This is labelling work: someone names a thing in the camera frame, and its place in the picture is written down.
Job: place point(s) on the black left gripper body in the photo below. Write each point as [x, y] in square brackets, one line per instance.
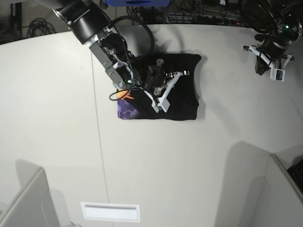
[273, 51]

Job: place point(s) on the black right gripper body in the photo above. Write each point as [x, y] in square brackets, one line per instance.
[158, 80]

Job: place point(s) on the black T-shirt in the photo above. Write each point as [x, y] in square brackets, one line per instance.
[137, 104]

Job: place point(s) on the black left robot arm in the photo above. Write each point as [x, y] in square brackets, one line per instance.
[280, 26]

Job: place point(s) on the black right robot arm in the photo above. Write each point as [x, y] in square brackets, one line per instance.
[89, 23]

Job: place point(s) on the black power strip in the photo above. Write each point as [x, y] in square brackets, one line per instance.
[216, 21]

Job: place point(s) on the blue box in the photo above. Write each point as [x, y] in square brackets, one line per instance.
[144, 3]

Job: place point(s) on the black keyboard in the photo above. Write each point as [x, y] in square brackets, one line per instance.
[296, 173]

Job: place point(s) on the grey right partition panel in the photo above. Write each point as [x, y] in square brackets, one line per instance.
[274, 200]

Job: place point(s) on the grey partition panel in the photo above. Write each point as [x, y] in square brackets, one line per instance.
[32, 206]
[274, 200]

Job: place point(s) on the grey left partition panel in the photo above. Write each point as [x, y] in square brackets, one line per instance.
[32, 206]

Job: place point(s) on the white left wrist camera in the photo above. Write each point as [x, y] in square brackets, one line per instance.
[277, 74]

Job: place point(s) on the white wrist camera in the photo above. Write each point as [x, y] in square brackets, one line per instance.
[277, 74]
[162, 104]

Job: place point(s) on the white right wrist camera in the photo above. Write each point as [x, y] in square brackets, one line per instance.
[162, 104]

